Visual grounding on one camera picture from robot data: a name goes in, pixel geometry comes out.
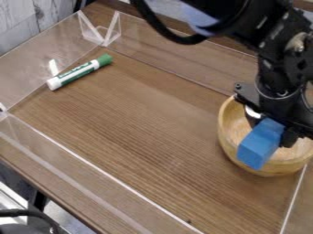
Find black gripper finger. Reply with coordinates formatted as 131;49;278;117
245;105;265;127
280;127;301;148

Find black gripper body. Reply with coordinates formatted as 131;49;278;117
234;81;313;138

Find blue rectangular block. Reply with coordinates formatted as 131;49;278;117
237;118;285;170

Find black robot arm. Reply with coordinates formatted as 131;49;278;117
182;0;313;147

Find brown wooden bowl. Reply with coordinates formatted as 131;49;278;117
218;97;313;176

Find clear acrylic tray walls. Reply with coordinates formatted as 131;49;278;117
0;5;313;234

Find green and white marker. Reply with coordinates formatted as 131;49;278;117
47;54;112;90

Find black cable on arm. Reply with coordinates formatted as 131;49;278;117
132;0;213;46

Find black metal mount bottom left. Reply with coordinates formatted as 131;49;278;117
0;209;64;234

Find black cable bottom left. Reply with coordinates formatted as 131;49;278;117
0;208;63;234

